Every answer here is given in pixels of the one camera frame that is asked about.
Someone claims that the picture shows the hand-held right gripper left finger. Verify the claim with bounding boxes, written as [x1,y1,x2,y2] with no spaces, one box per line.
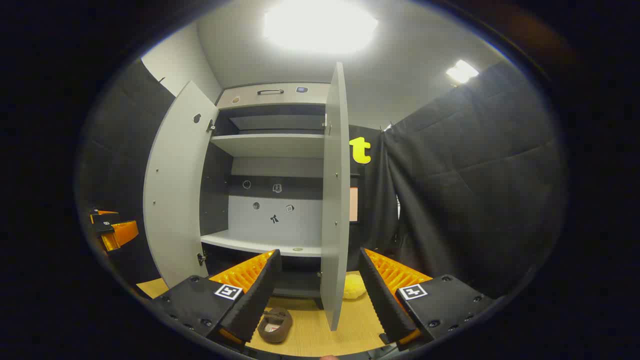
[150,249,282,352]

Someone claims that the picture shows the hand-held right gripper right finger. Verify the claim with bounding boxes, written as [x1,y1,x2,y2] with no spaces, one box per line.
[358,247,496,351]

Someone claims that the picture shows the large ceiling light panel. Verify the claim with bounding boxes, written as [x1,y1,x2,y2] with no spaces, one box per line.
[264,0,378,53]

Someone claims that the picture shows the yellow plush toy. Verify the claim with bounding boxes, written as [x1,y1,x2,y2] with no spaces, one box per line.
[342,274,368,300]

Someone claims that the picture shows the brown fuzzy shoe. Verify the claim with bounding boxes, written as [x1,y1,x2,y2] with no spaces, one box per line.
[257,307,293,344]

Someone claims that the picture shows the grey shoe cabinet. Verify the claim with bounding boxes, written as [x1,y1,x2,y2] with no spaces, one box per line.
[199,81,335,301]

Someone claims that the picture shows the grey cabinet door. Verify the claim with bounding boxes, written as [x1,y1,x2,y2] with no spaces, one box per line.
[320,61,351,332]
[143,81,219,290]

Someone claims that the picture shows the small ceiling light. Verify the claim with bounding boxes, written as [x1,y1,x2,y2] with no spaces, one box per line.
[446,60,479,84]

